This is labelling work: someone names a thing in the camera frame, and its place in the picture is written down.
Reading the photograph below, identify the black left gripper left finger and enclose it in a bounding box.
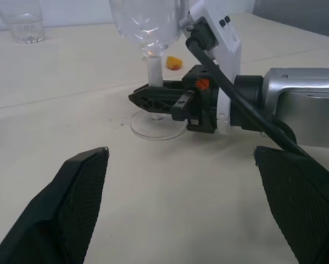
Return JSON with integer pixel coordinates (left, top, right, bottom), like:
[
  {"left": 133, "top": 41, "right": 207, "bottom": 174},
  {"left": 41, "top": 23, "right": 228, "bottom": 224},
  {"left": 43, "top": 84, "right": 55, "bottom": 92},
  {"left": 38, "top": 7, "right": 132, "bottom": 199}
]
[{"left": 0, "top": 146, "right": 110, "bottom": 264}]

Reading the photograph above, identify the clear plastic wine glass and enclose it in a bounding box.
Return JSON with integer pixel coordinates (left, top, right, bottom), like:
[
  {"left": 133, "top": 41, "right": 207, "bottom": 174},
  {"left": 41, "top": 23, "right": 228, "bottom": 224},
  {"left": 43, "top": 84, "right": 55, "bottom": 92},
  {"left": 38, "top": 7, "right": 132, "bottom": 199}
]
[{"left": 109, "top": 0, "right": 188, "bottom": 142}]

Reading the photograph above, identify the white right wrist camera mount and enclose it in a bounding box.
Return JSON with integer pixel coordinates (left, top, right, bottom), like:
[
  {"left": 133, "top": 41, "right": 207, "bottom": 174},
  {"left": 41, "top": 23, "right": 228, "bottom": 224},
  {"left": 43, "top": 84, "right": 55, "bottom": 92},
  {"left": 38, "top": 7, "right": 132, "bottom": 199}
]
[{"left": 179, "top": 0, "right": 242, "bottom": 136}]

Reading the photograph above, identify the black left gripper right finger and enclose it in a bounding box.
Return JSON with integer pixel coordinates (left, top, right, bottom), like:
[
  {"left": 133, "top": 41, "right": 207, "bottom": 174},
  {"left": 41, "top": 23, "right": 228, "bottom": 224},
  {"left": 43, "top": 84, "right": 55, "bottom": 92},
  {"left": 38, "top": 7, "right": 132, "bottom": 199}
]
[{"left": 254, "top": 145, "right": 329, "bottom": 264}]

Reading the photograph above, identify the clear glass tumbler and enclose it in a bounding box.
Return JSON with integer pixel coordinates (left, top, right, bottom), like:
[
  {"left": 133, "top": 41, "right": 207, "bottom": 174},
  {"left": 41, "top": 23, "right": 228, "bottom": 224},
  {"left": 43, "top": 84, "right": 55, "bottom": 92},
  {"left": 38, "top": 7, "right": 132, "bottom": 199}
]
[{"left": 0, "top": 0, "right": 46, "bottom": 45}]

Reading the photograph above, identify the yellow bottle cap red tape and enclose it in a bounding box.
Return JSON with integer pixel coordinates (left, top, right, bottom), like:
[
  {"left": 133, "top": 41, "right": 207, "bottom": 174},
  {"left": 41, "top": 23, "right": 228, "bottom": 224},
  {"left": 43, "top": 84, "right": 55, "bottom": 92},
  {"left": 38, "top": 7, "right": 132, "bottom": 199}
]
[{"left": 166, "top": 56, "right": 185, "bottom": 71}]

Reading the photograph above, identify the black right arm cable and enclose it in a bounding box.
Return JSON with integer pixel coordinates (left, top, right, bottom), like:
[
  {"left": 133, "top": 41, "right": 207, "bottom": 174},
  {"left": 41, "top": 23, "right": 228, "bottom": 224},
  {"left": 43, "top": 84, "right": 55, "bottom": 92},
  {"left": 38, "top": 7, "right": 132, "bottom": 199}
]
[{"left": 185, "top": 35, "right": 312, "bottom": 159}]

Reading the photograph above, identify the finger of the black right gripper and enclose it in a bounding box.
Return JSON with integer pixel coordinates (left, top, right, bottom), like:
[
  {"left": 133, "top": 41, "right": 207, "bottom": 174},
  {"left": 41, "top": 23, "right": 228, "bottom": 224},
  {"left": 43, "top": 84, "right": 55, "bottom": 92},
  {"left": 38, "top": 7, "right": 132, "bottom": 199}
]
[
  {"left": 162, "top": 80, "right": 183, "bottom": 90},
  {"left": 128, "top": 85, "right": 196, "bottom": 121}
]

